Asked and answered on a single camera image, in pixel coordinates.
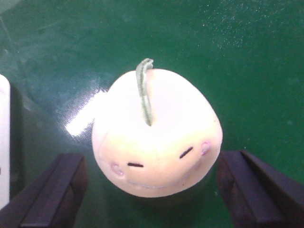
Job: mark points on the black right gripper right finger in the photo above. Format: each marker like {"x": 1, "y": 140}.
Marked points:
{"x": 256, "y": 194}

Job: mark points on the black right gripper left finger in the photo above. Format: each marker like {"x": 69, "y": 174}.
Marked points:
{"x": 53, "y": 199}

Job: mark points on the yellow smiling plush ball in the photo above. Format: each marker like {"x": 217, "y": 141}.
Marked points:
{"x": 154, "y": 133}

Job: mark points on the white plastic tote crate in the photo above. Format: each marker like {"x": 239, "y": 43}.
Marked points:
{"x": 4, "y": 141}

